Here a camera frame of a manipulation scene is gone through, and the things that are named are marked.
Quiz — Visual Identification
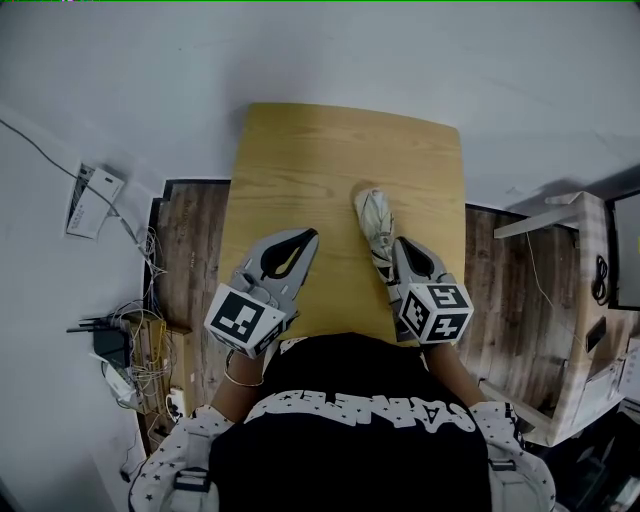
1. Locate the white network device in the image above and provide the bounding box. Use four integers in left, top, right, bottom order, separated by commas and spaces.
88, 352, 145, 410

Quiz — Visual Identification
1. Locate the person's right forearm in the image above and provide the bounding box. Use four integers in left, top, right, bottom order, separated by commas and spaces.
423, 343, 487, 407

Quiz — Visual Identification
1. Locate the gold bracelet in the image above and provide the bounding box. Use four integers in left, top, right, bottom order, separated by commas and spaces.
223, 367, 266, 389

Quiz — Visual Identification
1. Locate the person's black starred shirt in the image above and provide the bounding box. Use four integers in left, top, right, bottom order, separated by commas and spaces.
128, 332, 557, 512

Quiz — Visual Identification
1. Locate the tangle of white cables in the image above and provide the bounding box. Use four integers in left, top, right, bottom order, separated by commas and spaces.
106, 224, 172, 402

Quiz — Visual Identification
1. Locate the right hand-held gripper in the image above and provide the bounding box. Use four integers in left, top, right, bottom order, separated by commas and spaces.
391, 237, 475, 346

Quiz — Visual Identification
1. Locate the wooden table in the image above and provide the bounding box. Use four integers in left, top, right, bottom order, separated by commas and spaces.
219, 102, 468, 347

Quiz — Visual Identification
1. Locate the black framed white board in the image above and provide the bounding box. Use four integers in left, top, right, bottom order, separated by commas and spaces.
611, 191, 640, 309

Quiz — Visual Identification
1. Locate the black router with antennas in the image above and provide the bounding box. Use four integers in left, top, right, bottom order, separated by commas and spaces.
66, 316, 132, 370

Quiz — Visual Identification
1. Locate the person's left forearm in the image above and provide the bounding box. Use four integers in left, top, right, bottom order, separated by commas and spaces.
211, 349, 267, 427

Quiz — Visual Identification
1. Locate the thin white cable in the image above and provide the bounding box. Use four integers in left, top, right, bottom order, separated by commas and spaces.
523, 228, 587, 352

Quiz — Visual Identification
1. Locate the black coiled cable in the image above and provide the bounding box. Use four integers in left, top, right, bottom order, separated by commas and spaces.
591, 253, 612, 307

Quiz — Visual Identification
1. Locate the black phone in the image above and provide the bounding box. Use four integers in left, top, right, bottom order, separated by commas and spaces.
583, 315, 608, 354

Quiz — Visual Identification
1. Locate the white power strip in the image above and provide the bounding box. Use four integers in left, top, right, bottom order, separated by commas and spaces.
164, 386, 187, 424

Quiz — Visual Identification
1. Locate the beige cloth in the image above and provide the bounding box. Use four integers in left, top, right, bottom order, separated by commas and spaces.
353, 183, 402, 302

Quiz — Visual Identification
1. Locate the grey wall cable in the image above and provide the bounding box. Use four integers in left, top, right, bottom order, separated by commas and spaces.
0, 116, 167, 277

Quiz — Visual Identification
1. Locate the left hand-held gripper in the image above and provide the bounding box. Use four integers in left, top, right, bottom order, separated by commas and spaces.
203, 228, 321, 359

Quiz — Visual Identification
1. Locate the white wall box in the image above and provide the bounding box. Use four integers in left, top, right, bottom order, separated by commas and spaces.
64, 162, 127, 242

